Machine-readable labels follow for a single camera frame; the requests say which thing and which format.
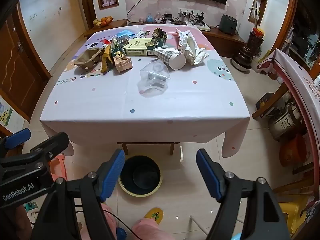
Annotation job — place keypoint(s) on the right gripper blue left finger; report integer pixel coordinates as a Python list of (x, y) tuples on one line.
[(108, 174)]

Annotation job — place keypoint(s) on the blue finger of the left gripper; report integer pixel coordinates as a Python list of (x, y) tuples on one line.
[(17, 138), (55, 144)]

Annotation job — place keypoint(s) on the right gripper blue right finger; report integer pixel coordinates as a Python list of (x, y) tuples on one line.
[(212, 174)]

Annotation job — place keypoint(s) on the brown pulp cup tray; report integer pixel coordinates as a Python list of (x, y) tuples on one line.
[(88, 58)]

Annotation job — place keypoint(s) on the yellow foil snack bag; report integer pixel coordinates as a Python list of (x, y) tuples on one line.
[(106, 60)]

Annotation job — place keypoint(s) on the clear plastic bottle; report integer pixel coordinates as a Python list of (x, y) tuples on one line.
[(154, 79)]

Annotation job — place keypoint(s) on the grey checkered paper cup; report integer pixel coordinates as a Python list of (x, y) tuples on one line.
[(172, 57)]

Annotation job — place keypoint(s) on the white paper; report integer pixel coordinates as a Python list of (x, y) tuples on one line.
[(193, 54)]

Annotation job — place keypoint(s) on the blue face mask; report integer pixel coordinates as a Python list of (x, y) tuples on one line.
[(126, 33)]

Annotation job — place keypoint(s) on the black gold wrapper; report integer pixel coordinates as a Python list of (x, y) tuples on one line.
[(159, 33)]

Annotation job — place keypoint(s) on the red paper box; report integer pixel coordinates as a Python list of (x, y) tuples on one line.
[(105, 41)]

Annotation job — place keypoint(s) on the green white carton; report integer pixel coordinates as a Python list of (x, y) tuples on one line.
[(116, 47)]

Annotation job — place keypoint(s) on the grey barcode carton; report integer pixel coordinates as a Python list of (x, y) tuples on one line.
[(123, 40)]

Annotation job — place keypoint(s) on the silver foil wrapper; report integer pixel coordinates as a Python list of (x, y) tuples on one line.
[(142, 34)]

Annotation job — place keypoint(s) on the black yellow trash bin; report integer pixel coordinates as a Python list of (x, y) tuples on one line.
[(140, 176)]

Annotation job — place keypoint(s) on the pink plastic stool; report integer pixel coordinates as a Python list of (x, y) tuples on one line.
[(57, 167)]

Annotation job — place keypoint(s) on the yellow slipper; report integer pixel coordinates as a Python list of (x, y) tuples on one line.
[(155, 214)]

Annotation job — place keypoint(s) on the torn brown cardboard piece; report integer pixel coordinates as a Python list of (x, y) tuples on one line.
[(122, 63)]

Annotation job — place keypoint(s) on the dark ceramic jar stack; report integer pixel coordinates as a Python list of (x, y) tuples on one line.
[(242, 60)]

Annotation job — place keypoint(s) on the yellow green chocolate box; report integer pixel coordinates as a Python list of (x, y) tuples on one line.
[(143, 46)]

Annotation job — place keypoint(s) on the fruit bowl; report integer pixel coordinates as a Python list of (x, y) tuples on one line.
[(104, 21)]

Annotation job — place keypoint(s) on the side table with cloth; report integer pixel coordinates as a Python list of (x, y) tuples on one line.
[(306, 95)]

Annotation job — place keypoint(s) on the wooden tv cabinet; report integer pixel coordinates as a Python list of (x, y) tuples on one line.
[(225, 45)]

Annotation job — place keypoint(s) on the red white flat box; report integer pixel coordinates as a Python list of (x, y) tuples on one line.
[(180, 38)]

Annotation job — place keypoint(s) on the white set-top box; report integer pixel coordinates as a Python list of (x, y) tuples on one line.
[(201, 27)]

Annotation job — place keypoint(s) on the black speaker box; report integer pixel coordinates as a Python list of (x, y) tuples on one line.
[(228, 25)]

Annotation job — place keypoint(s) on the blue teapot ornament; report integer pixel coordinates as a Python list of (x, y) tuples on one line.
[(149, 19)]

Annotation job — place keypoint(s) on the white power strip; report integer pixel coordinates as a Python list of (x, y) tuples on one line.
[(186, 11)]

